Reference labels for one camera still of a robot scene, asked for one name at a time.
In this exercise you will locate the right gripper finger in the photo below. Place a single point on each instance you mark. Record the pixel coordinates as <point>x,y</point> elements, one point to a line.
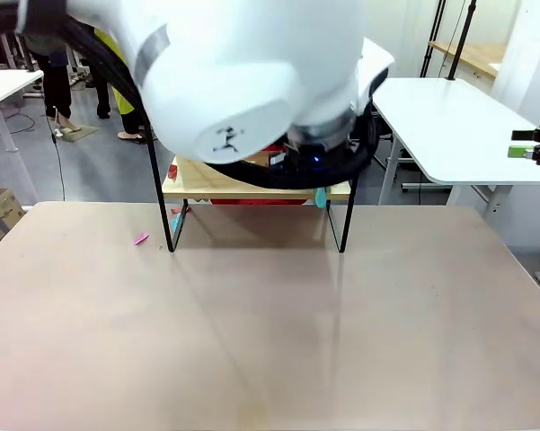
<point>521,152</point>
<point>526,134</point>

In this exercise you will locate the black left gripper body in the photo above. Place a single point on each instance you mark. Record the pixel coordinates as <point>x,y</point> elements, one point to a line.
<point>310,155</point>

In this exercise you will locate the teal microfiber duster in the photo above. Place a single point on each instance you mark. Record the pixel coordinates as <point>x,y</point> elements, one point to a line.
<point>320,197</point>

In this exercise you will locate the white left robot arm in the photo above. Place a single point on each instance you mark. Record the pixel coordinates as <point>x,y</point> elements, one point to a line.
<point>229,67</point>

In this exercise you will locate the large white table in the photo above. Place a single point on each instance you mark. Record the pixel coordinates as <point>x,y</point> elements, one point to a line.
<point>454,125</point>

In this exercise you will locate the person's torso red jacket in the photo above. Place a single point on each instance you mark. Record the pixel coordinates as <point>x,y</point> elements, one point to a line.
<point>251,201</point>

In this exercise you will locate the wooden desk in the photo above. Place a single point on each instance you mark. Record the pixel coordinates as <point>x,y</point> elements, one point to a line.
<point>476,54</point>

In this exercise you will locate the black pole stand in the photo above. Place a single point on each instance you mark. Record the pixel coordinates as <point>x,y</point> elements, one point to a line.
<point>460,40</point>

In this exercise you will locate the black tripod stand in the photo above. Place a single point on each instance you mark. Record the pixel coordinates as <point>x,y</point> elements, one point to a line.
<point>433,36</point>

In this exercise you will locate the pink paper scrap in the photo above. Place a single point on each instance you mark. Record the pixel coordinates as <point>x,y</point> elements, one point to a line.
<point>141,238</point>

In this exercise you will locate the bystander in yellow coat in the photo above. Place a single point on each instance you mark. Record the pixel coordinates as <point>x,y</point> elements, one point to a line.
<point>125,105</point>

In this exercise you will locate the bystander in black jacket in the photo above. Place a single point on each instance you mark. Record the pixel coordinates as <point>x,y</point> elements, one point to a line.
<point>102,94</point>

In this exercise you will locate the green floor mat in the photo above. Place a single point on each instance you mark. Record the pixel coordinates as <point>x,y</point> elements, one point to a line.
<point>81,134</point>

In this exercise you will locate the bystander in dark clothes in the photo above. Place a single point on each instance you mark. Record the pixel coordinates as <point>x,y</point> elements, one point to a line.
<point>56,85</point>

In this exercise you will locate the cardboard box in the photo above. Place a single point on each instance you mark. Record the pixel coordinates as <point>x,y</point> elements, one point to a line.
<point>2,211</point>

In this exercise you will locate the small white table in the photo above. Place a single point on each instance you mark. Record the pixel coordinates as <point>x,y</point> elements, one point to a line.
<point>4,83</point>

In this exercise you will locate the wooden two-tier shelf black frame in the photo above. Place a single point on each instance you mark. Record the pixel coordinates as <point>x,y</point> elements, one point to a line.
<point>215,179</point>

